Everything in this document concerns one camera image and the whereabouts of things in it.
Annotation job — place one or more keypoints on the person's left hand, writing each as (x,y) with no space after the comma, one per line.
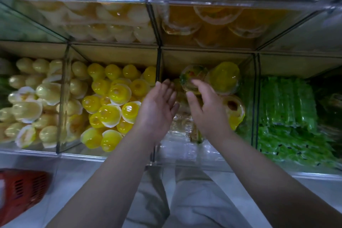
(155,113)

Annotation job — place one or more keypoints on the person's right hand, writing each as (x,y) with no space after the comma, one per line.
(211,115)

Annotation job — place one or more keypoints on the pile of yellow jelly cups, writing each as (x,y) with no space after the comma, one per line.
(109,97)

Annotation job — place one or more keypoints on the pile of green jelly sticks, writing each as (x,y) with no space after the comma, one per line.
(286,99)

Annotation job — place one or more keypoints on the pile of orange-lid jelly cups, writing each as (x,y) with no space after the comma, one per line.
(91,16)

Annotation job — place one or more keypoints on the pile of pale yellow jelly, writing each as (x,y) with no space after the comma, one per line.
(37,107)

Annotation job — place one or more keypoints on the person's left forearm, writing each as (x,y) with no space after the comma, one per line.
(107,187)

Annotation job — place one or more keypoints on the person's right forearm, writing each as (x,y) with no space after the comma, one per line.
(272,187)

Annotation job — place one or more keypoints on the light grey shorts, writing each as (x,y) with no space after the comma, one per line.
(187,201)

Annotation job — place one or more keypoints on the dark red object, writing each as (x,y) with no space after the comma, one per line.
(21,193)

